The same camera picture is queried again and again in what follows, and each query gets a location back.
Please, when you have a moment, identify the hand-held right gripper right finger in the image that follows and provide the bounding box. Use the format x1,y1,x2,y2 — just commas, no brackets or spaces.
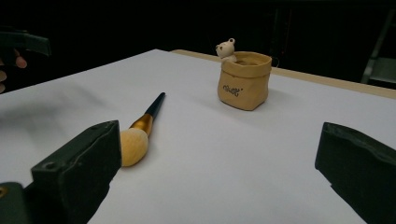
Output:
314,121,396,224

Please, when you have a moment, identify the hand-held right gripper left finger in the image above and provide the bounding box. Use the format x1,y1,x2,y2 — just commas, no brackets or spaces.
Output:
30,119,123,224

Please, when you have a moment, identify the orange ball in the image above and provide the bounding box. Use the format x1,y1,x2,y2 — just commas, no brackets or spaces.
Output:
120,91,166,168

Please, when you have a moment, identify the tan bag-shaped holder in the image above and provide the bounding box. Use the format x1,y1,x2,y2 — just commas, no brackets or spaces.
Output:
217,50,273,112

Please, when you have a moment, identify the grey metal stand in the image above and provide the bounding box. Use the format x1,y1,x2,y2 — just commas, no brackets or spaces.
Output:
360,8,396,88

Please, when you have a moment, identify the wooden table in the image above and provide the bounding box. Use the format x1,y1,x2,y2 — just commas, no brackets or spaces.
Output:
171,49,396,101

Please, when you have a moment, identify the white table cover sheet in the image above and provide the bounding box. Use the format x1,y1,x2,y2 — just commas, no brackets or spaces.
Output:
0,49,396,224

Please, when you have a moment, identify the small cream bear figurine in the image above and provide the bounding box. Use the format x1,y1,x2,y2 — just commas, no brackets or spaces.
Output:
215,37,238,63

